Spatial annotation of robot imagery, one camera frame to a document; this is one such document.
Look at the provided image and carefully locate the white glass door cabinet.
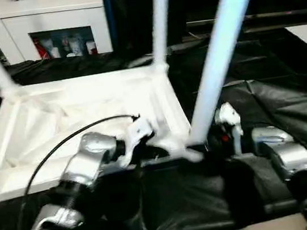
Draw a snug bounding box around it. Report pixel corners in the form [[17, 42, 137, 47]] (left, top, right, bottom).
[[0, 0, 114, 69]]

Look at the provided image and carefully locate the dark metal rod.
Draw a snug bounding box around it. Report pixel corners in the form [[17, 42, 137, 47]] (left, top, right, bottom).
[[185, 4, 307, 33]]

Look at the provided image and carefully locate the white plastic table top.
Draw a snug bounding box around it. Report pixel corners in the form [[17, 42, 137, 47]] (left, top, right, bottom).
[[0, 59, 210, 212]]

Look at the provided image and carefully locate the small white blue box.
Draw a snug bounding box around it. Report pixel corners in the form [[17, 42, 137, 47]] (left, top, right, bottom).
[[67, 36, 84, 57]]

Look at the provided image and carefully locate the black left camera cable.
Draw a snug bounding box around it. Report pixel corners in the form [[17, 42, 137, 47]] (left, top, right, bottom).
[[3, 112, 154, 227]]

